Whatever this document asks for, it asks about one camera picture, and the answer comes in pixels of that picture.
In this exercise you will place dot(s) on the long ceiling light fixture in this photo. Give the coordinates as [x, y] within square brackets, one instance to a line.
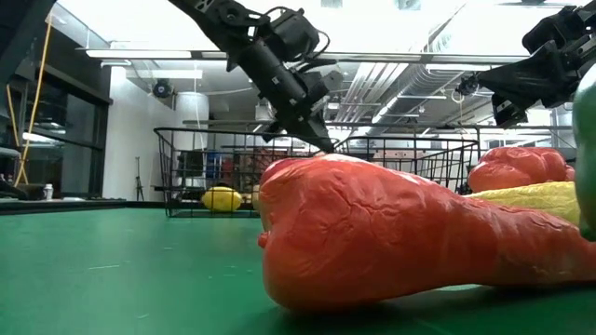
[139, 54]

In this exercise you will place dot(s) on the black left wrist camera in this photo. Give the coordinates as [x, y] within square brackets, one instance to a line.
[293, 35]

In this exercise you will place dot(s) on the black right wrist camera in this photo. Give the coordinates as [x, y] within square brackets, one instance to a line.
[545, 32]

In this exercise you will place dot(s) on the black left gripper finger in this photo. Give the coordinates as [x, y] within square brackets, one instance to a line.
[277, 131]
[314, 128]

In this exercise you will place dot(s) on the black ceiling-mounted device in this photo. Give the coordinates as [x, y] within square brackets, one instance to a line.
[162, 88]
[468, 86]

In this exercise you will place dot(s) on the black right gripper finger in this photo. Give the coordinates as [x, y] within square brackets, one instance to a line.
[531, 76]

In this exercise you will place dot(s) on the white cylindrical column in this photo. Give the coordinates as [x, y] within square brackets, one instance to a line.
[192, 116]

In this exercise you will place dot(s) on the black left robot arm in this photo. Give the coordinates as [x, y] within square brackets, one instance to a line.
[219, 18]

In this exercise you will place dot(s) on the orange carrot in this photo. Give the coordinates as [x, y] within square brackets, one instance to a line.
[372, 232]

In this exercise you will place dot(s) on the orange-red ribbed tomato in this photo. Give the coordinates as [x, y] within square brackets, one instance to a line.
[517, 167]

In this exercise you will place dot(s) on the yellow corn toy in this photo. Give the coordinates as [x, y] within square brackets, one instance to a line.
[535, 200]

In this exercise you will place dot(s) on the green table mat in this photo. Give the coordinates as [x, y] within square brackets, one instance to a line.
[116, 270]

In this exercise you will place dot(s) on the green bell pepper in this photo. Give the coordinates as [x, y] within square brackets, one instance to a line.
[586, 153]

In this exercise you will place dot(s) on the black tripod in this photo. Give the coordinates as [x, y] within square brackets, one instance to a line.
[139, 179]

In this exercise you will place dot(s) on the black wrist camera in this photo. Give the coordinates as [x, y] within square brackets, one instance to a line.
[293, 35]
[545, 32]

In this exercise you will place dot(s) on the pale yellow potato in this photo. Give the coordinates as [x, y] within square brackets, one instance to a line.
[255, 197]

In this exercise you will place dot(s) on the yellow lemon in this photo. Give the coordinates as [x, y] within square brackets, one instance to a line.
[221, 199]

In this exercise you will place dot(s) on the small white bottle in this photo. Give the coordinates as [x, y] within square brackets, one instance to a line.
[48, 191]

